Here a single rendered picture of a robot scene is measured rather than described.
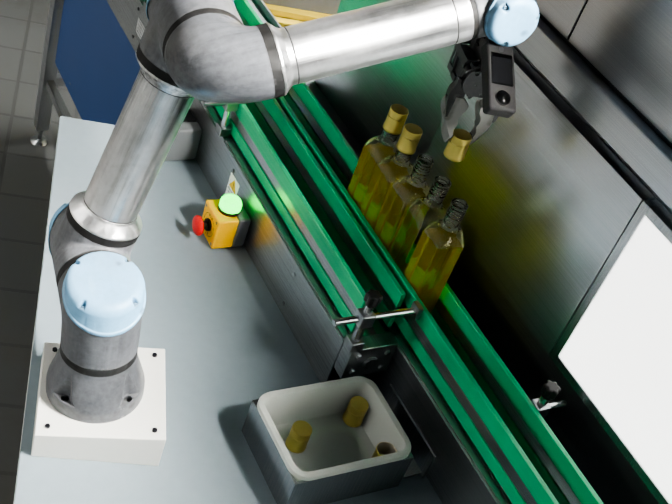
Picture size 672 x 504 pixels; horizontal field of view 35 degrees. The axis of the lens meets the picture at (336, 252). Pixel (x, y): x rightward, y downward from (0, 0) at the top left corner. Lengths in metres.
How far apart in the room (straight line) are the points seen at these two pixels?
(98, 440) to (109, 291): 0.24
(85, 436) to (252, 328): 0.44
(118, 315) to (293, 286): 0.49
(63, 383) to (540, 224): 0.80
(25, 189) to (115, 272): 1.77
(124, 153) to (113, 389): 0.36
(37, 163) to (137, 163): 1.89
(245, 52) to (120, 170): 0.32
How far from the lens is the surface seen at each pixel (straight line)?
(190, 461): 1.74
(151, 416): 1.70
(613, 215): 1.68
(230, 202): 2.06
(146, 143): 1.55
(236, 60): 1.36
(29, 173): 3.40
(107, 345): 1.58
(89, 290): 1.56
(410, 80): 2.13
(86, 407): 1.66
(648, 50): 1.67
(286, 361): 1.93
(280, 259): 1.99
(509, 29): 1.44
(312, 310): 1.90
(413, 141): 1.85
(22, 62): 3.90
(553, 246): 1.78
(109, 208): 1.62
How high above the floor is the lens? 2.10
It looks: 38 degrees down
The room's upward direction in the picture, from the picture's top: 21 degrees clockwise
